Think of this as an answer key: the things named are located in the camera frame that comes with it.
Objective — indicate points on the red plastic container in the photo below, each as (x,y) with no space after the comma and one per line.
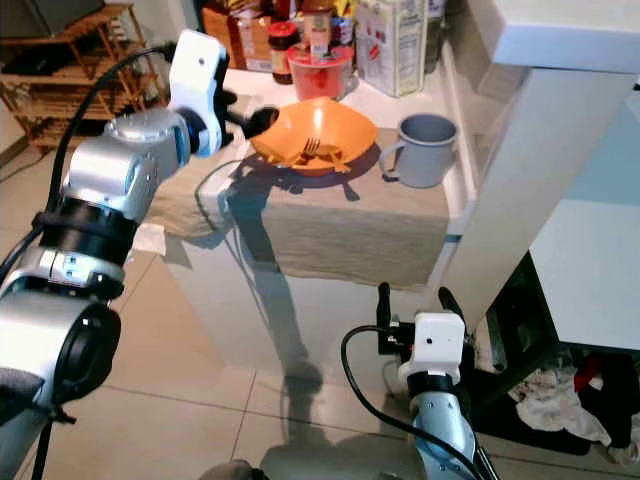
(320,75)

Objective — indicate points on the white printed carton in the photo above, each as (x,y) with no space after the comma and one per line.
(390,50)

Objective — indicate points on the brown fork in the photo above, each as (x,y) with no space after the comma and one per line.
(310,148)

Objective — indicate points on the black appliance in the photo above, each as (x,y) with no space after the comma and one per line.
(50,15)

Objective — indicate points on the crumpled white cloth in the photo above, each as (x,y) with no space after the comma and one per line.
(550,400)

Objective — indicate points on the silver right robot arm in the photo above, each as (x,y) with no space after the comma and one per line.
(445,430)

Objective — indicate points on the beige table cloth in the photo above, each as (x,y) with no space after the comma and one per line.
(360,230)

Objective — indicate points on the orange plastic bowl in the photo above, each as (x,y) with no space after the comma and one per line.
(340,122)

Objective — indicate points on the grey mug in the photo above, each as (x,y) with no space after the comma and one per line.
(425,160)

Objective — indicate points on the small red item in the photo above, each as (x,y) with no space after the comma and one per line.
(592,372)

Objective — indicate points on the dark jar with red lid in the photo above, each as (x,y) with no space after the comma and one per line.
(282,45)

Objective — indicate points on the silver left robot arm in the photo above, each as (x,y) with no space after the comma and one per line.
(120,165)

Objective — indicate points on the flat black device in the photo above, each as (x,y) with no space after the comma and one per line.
(35,60)

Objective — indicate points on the brown spice bottle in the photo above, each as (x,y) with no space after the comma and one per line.
(318,30)

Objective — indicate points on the brown snack box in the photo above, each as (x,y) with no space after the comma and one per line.
(230,35)

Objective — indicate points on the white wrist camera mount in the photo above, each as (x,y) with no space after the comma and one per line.
(198,80)
(435,345)

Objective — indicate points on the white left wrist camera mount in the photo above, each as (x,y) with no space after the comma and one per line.
(198,80)

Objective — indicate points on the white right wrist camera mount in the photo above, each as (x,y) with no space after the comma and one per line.
(435,345)

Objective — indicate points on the wooden slatted rack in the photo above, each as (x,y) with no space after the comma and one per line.
(60,100)

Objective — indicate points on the white kitchen counter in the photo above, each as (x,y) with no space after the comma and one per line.
(540,130)

